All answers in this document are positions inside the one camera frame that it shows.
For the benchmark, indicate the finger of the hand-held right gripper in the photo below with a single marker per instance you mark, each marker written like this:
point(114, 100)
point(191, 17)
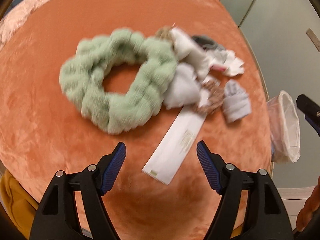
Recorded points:
point(308, 107)

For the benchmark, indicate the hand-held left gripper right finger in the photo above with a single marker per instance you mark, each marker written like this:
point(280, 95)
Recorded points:
point(207, 167)

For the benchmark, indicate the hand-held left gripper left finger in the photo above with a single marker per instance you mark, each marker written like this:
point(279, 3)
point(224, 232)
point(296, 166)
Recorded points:
point(115, 167)

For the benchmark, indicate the bin with white liner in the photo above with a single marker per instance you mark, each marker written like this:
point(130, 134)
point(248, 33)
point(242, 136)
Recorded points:
point(287, 120)

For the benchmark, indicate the white paper wrapper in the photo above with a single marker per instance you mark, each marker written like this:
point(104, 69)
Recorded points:
point(175, 145)

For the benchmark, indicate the grey-white sock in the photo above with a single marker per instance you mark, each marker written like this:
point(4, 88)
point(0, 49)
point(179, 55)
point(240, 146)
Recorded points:
point(236, 105)

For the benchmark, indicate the person's right forearm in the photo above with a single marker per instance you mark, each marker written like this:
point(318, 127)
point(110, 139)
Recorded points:
point(308, 205)

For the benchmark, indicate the tan patterned scrunchie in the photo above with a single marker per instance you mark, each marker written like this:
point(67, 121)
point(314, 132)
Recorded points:
point(215, 97)

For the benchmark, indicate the orange velvet blanket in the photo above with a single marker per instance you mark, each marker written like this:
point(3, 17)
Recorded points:
point(50, 130)

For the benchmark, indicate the crumpled white tissue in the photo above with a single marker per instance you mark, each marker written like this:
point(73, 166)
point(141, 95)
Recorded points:
point(233, 63)

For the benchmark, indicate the green fluffy headband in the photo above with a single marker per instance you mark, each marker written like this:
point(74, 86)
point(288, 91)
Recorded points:
point(75, 75)

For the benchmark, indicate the yellow cloth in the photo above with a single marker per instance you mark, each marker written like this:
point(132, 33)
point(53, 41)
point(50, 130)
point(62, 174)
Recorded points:
point(15, 195)

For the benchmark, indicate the dark grey cloth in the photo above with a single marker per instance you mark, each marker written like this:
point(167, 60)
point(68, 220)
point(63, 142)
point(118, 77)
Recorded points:
point(207, 42)

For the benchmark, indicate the pink quilt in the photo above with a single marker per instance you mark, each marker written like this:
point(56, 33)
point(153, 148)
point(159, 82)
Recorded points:
point(15, 25)

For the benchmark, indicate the tan wall switch plate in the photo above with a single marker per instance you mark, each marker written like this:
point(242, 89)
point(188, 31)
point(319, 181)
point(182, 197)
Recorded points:
point(313, 38)

